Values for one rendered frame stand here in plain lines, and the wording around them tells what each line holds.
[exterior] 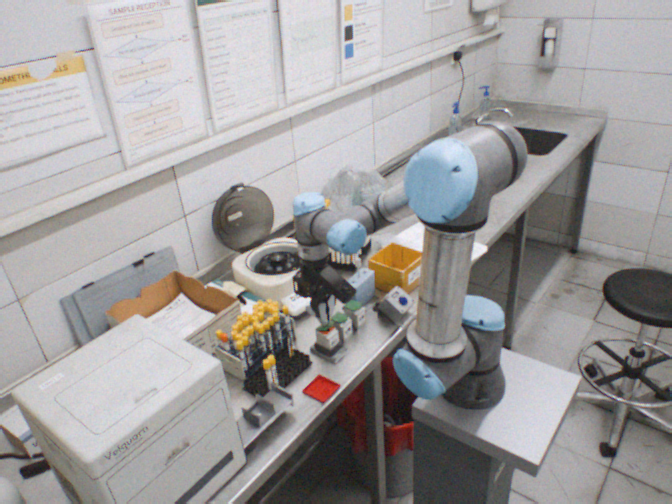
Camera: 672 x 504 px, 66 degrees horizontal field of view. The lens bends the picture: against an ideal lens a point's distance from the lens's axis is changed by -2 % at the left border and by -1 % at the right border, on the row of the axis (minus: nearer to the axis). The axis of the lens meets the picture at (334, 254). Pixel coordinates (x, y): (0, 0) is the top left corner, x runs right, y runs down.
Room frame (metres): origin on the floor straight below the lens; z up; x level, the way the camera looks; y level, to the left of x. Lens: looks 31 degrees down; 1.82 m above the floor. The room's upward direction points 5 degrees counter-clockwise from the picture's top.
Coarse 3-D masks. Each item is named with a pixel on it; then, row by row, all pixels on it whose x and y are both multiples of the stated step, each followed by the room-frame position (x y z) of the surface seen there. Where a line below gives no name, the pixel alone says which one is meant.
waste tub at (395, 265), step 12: (384, 252) 1.45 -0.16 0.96; (396, 252) 1.47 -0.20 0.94; (408, 252) 1.43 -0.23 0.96; (420, 252) 1.40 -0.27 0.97; (372, 264) 1.37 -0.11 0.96; (384, 264) 1.44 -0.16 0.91; (396, 264) 1.47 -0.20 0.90; (408, 264) 1.43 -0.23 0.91; (420, 264) 1.37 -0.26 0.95; (384, 276) 1.34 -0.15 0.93; (396, 276) 1.31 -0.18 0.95; (408, 276) 1.32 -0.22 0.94; (384, 288) 1.34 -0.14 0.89; (408, 288) 1.32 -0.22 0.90
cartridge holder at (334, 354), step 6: (312, 348) 1.09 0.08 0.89; (318, 348) 1.08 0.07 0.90; (324, 348) 1.07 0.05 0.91; (330, 348) 1.06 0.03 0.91; (336, 348) 1.07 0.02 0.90; (342, 348) 1.08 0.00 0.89; (318, 354) 1.08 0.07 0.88; (324, 354) 1.07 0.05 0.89; (330, 354) 1.05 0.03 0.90; (336, 354) 1.06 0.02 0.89; (342, 354) 1.06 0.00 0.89; (330, 360) 1.05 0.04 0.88; (336, 360) 1.04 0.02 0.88
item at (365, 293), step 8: (360, 272) 1.32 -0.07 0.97; (368, 272) 1.31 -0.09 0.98; (352, 280) 1.28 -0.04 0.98; (360, 280) 1.27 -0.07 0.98; (368, 280) 1.29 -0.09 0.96; (360, 288) 1.26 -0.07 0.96; (368, 288) 1.29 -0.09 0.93; (360, 296) 1.26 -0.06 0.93; (368, 296) 1.29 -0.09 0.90; (376, 296) 1.31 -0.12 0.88; (344, 304) 1.28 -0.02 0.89; (368, 304) 1.28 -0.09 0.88
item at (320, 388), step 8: (320, 376) 0.99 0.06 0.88; (312, 384) 0.97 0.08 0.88; (320, 384) 0.97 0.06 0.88; (328, 384) 0.96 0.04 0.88; (336, 384) 0.96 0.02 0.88; (304, 392) 0.94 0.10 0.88; (312, 392) 0.94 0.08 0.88; (320, 392) 0.94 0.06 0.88; (328, 392) 0.94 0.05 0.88; (320, 400) 0.91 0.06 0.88
